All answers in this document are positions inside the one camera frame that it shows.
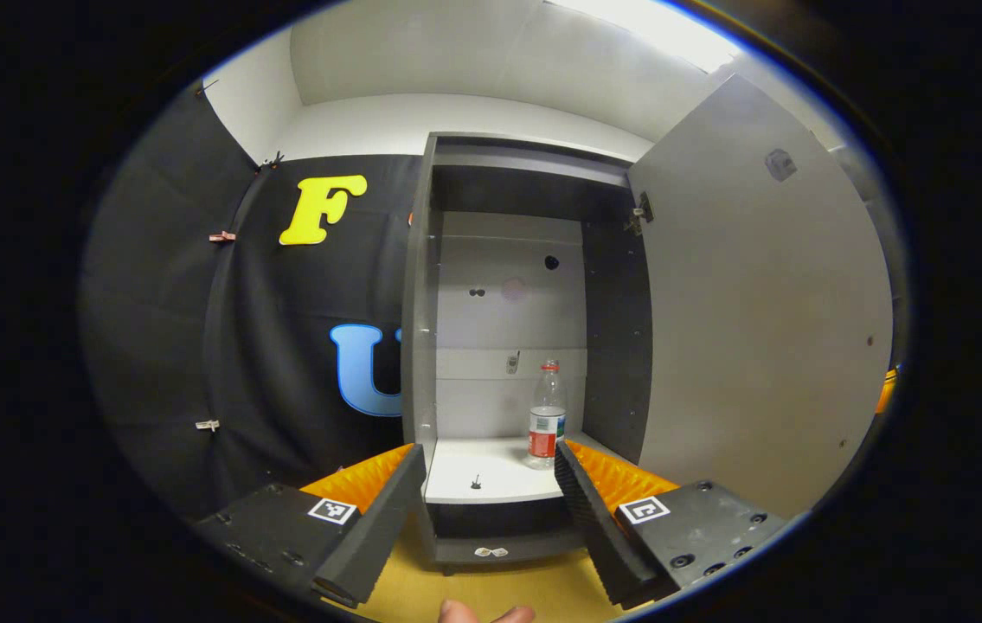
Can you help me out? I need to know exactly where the beige cabinet door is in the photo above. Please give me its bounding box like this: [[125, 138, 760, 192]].
[[627, 74, 895, 522]]

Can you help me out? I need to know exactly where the black backdrop cloth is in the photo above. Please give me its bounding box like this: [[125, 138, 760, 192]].
[[80, 82, 422, 520]]

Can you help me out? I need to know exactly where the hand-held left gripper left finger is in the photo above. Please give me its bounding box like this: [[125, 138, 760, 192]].
[[195, 443, 427, 609]]

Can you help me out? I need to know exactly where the metal door hinge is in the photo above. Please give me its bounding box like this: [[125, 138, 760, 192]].
[[625, 192, 655, 236]]

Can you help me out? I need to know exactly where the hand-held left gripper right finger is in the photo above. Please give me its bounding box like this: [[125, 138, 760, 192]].
[[555, 440, 790, 611]]

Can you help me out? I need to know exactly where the clear plastic bottle red label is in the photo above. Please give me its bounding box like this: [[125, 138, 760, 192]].
[[528, 359, 568, 470]]

